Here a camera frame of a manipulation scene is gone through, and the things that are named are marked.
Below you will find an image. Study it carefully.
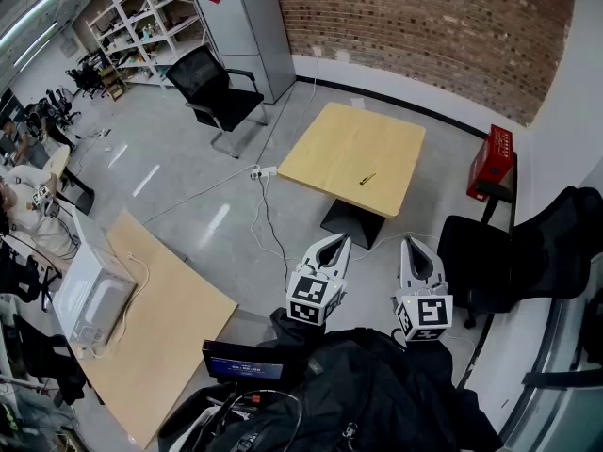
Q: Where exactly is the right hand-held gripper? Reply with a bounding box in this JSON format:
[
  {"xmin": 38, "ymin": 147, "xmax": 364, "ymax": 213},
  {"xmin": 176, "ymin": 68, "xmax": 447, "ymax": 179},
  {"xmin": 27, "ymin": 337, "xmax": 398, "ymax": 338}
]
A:
[{"xmin": 390, "ymin": 236, "xmax": 454, "ymax": 342}]

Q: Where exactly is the black floor cable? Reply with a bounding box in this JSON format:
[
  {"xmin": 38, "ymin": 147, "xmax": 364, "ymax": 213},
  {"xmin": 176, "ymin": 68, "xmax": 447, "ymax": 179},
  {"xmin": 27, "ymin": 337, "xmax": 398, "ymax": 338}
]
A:
[{"xmin": 257, "ymin": 174, "xmax": 289, "ymax": 291}]

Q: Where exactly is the white box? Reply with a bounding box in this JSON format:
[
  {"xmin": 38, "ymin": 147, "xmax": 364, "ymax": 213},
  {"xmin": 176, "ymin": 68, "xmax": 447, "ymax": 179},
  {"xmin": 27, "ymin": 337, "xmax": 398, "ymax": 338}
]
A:
[{"xmin": 70, "ymin": 207, "xmax": 117, "ymax": 258}]

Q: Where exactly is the black office chair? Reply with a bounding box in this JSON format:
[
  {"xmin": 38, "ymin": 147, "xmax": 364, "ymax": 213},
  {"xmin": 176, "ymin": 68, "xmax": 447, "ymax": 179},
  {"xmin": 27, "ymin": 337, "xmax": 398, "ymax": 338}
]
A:
[{"xmin": 436, "ymin": 180, "xmax": 603, "ymax": 330}]

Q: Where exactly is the white microwave oven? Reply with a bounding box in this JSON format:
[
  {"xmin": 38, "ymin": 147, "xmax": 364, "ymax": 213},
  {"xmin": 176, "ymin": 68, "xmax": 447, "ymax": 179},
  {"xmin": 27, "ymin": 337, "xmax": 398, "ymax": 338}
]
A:
[{"xmin": 52, "ymin": 242, "xmax": 138, "ymax": 347}]

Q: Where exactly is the square wooden table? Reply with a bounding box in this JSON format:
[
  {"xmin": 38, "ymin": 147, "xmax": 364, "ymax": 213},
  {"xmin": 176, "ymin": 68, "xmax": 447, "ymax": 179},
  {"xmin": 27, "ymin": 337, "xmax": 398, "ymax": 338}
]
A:
[{"xmin": 277, "ymin": 102, "xmax": 427, "ymax": 219}]

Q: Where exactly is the black equipment bag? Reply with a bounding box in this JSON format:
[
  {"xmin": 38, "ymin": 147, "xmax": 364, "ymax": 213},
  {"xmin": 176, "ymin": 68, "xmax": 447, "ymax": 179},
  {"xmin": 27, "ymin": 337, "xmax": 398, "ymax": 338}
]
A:
[{"xmin": 157, "ymin": 383, "xmax": 307, "ymax": 452}]

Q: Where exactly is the person's left forearm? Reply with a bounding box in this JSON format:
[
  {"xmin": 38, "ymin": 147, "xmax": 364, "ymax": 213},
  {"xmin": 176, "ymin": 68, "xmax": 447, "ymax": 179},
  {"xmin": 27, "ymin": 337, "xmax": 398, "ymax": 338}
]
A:
[{"xmin": 269, "ymin": 307, "xmax": 327, "ymax": 347}]

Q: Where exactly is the white metal shelf unit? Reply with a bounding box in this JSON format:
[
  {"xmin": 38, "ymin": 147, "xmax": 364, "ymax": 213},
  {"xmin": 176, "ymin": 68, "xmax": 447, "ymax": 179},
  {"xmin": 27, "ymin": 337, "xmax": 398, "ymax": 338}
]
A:
[{"xmin": 85, "ymin": 0, "xmax": 211, "ymax": 89}]

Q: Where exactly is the black table base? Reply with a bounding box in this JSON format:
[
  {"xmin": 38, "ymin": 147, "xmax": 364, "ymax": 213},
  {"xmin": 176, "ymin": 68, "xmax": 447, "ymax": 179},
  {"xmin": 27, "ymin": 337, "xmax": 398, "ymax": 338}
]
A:
[{"xmin": 319, "ymin": 199, "xmax": 387, "ymax": 250}]

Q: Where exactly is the person's black jacket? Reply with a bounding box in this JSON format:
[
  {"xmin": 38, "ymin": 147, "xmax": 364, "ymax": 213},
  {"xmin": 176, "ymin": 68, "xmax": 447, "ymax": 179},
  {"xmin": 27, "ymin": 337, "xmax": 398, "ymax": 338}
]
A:
[{"xmin": 157, "ymin": 308, "xmax": 503, "ymax": 452}]

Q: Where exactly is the black mesh visitor chair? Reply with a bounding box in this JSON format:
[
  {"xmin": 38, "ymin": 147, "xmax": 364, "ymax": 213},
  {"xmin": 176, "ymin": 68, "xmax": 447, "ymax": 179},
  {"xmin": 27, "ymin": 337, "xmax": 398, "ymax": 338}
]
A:
[{"xmin": 165, "ymin": 44, "xmax": 269, "ymax": 159}]

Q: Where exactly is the white wall socket cable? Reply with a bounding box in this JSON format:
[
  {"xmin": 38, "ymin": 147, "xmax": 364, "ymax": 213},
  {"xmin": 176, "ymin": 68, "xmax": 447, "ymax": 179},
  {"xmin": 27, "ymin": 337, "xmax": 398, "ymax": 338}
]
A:
[{"xmin": 256, "ymin": 54, "xmax": 322, "ymax": 169}]

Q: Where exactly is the black chest screen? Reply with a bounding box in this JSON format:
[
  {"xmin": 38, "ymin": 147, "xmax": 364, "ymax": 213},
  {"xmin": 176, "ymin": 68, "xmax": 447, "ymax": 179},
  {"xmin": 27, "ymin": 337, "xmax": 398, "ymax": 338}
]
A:
[{"xmin": 202, "ymin": 340, "xmax": 286, "ymax": 385}]

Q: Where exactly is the large wooden desk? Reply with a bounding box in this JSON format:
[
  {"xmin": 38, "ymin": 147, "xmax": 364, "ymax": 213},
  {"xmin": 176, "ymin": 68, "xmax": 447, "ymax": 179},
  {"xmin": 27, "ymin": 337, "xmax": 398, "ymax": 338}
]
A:
[{"xmin": 70, "ymin": 208, "xmax": 239, "ymax": 450}]

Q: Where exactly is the grey metal cabinet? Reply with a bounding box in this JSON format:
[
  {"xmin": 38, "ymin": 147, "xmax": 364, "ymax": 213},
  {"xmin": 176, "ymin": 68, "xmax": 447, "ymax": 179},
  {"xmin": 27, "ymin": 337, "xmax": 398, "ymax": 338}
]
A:
[{"xmin": 193, "ymin": 0, "xmax": 297, "ymax": 105}]

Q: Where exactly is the white cable on desk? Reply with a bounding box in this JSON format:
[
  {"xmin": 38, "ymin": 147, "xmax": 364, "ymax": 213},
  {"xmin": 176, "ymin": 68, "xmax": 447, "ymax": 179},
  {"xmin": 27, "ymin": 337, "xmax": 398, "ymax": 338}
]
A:
[{"xmin": 89, "ymin": 251, "xmax": 151, "ymax": 360}]

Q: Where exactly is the person's right forearm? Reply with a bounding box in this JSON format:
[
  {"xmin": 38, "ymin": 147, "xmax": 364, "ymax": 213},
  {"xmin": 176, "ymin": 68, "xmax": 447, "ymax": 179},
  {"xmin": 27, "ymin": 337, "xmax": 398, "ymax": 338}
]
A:
[{"xmin": 399, "ymin": 337, "xmax": 456, "ymax": 388}]

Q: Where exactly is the round wooden table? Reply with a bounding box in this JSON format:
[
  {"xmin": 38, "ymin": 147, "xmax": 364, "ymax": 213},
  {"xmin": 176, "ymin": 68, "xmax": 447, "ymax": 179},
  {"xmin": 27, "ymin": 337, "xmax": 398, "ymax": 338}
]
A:
[{"xmin": 44, "ymin": 144, "xmax": 95, "ymax": 216}]

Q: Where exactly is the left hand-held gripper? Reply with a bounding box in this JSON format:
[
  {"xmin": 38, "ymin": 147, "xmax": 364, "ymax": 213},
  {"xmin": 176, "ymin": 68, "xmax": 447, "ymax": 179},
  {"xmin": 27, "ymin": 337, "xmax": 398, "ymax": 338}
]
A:
[{"xmin": 285, "ymin": 233, "xmax": 352, "ymax": 327}]

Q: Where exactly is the long white floor cable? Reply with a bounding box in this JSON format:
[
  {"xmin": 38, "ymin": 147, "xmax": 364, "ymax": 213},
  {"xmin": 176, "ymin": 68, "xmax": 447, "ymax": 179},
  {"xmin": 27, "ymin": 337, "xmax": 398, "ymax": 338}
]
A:
[{"xmin": 143, "ymin": 165, "xmax": 260, "ymax": 225}]

